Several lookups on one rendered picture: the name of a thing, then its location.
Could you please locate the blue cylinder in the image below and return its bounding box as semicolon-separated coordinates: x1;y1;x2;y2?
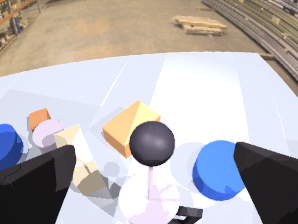
192;140;246;201
0;124;24;171

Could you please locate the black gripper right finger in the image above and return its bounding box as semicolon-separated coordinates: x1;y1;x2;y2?
233;141;298;224

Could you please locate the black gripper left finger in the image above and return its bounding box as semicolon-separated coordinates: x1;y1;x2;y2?
0;144;77;224

